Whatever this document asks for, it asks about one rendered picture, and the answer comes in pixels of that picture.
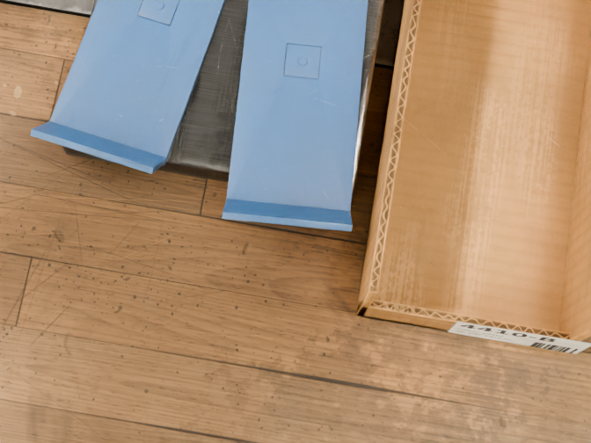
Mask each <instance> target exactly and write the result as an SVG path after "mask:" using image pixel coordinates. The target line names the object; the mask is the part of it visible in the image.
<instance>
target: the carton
mask: <svg viewBox="0 0 591 443"><path fill-rule="evenodd" d="M356 315H357V316H364V317H369V318H375V319H380V320H385V321H391V322H395V323H405V324H410V325H416V326H420V327H426V328H431V329H437V330H446V331H447V332H451V333H456V334H461V335H466V336H472V337H477V338H487V339H491V340H497V341H502V342H508V343H513V344H518V345H527V346H533V347H538V348H543V349H548V350H553V351H559V352H569V353H574V354H578V353H579V352H582V351H584V350H586V349H587V348H588V347H590V346H591V343H586V342H581V341H582V340H584V339H586V338H589V337H591V0H404V6H403V12H402V18H401V24H400V29H399V35H398V46H397V52H396V58H395V63H394V70H393V75H392V81H391V87H390V97H389V104H388V109H387V115H386V121H385V127H384V132H383V143H382V149H381V155H380V161H379V166H378V172H377V178H376V189H375V195H374V200H373V207H372V212H371V218H370V224H369V230H368V241H367V246H366V252H365V258H364V264H363V269H362V276H361V286H360V292H359V298H358V303H357V310H356Z"/></svg>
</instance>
